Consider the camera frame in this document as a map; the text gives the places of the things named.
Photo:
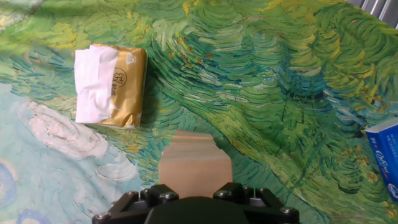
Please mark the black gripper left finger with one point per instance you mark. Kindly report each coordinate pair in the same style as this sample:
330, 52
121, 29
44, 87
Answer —
130, 202

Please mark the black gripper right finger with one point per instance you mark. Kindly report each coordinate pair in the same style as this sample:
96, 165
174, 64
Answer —
267, 205

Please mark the green blue painted cloth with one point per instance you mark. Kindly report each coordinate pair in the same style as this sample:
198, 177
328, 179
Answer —
248, 93

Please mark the gold tissue pack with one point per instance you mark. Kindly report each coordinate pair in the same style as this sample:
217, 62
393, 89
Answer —
130, 87

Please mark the blue tissue pack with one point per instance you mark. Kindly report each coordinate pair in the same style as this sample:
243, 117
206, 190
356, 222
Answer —
385, 155

